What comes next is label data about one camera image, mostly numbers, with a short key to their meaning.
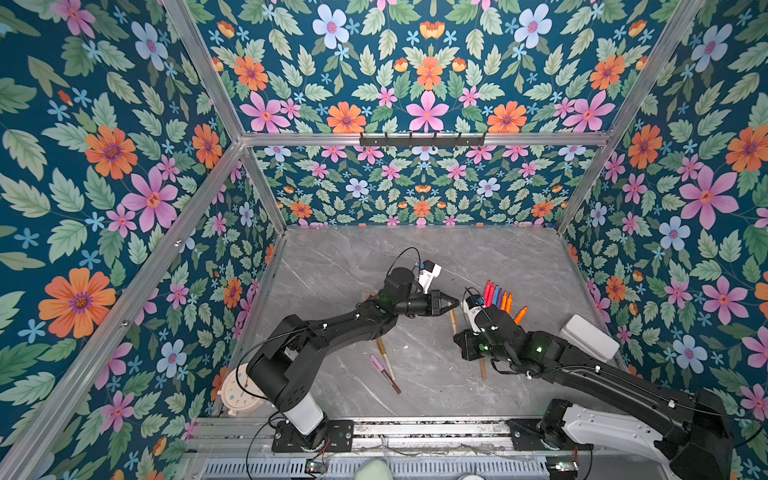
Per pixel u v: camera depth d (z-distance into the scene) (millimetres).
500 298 985
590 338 854
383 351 883
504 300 983
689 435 397
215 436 752
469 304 696
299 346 501
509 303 978
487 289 1012
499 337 566
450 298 766
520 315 954
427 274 766
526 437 721
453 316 768
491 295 985
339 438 735
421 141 932
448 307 768
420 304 718
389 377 826
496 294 989
